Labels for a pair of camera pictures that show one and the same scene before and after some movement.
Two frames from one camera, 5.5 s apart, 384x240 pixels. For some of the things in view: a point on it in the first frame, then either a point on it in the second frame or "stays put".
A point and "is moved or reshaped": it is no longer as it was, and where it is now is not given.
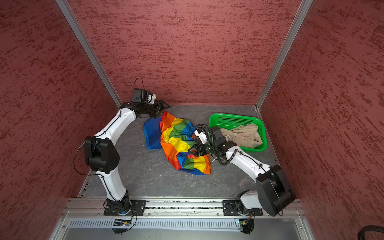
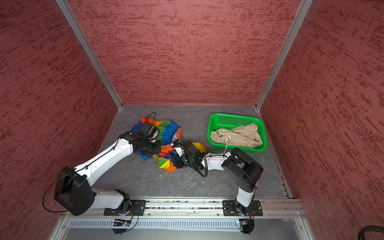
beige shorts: (245, 135) stays put
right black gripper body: (210, 147) to (184, 160)
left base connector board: (121, 222) stays put
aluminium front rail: (92, 207) stays put
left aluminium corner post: (88, 48) stays put
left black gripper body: (148, 109) to (151, 147)
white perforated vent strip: (155, 224) stays put
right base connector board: (246, 225) stays put
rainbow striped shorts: (176, 136) is moved or reshaped
